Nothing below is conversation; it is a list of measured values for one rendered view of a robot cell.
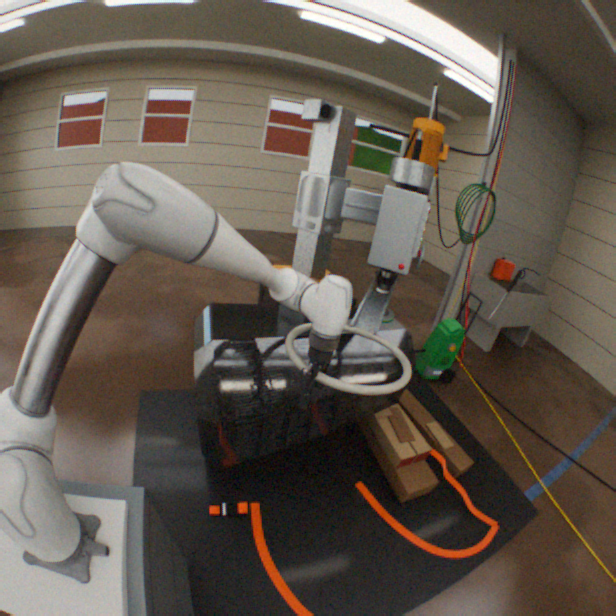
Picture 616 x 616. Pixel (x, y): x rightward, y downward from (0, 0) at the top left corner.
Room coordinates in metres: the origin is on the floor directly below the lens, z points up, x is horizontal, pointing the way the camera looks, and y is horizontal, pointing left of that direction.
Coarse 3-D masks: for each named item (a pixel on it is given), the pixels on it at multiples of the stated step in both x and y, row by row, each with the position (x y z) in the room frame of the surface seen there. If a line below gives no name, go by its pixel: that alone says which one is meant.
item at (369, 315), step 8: (376, 272) 1.61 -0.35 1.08; (376, 280) 1.57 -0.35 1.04; (392, 288) 1.45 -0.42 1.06; (368, 296) 1.41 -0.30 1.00; (376, 296) 1.43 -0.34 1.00; (384, 296) 1.44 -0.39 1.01; (368, 304) 1.36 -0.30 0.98; (376, 304) 1.37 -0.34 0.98; (384, 304) 1.37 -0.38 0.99; (360, 312) 1.27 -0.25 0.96; (368, 312) 1.30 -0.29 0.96; (376, 312) 1.31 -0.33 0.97; (384, 312) 1.25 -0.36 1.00; (352, 320) 1.17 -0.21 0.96; (360, 320) 1.24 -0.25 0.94; (368, 320) 1.24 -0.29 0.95; (376, 320) 1.25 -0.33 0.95; (368, 328) 1.19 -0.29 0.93; (376, 328) 1.14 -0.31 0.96
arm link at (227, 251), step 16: (224, 224) 0.45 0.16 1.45; (224, 240) 0.44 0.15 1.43; (240, 240) 0.48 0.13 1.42; (208, 256) 0.41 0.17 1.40; (224, 256) 0.44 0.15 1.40; (240, 256) 0.47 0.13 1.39; (256, 256) 0.51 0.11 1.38; (240, 272) 0.48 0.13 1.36; (256, 272) 0.51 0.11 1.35; (272, 272) 0.63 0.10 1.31; (288, 272) 0.80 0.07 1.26; (272, 288) 0.75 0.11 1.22; (288, 288) 0.77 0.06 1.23; (304, 288) 0.78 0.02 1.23; (288, 304) 0.78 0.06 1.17
